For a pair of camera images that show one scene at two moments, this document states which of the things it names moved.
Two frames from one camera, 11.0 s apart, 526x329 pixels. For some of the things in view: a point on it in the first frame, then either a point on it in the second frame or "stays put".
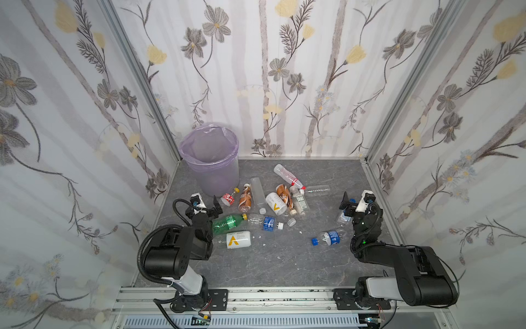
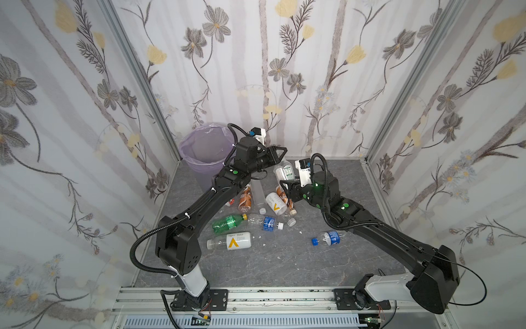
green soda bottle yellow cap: x=227 y=223 stays put
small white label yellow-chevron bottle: x=274 y=201 stays put
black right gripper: x=354 y=208 → x=296 y=191
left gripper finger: x=218 y=210 → x=277 y=153
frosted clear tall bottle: x=257 y=193 stays put
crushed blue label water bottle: x=269 y=223 stays put
